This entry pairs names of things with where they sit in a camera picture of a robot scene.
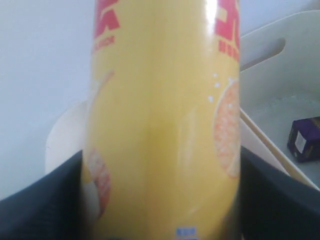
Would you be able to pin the cream bin with triangle mark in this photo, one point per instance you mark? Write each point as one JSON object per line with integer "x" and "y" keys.
{"x": 67, "y": 138}

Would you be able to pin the yellow chips can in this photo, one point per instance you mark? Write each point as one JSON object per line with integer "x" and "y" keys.
{"x": 161, "y": 154}

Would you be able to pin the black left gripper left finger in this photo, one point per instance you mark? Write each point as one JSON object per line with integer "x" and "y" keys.
{"x": 49, "y": 209}

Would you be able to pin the cream bin with square mark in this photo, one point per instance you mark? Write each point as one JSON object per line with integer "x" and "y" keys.
{"x": 280, "y": 79}

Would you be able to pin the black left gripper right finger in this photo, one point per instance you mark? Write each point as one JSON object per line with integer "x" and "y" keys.
{"x": 273, "y": 205}

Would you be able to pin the purple juice carton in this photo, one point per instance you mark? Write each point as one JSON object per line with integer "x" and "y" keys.
{"x": 304, "y": 139}

